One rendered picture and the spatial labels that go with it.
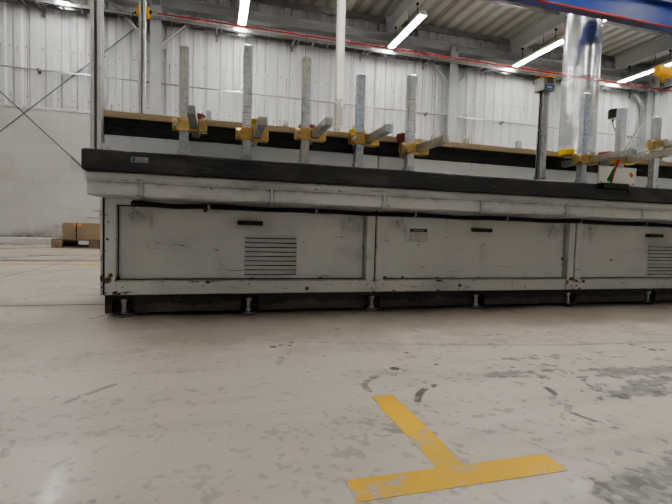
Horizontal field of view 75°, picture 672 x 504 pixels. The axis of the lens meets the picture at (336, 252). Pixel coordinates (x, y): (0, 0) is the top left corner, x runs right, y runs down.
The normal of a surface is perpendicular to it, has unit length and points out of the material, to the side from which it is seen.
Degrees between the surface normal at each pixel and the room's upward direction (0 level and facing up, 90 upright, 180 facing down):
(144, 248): 90
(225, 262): 90
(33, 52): 90
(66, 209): 90
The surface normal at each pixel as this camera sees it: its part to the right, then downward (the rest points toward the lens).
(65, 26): 0.27, 0.06
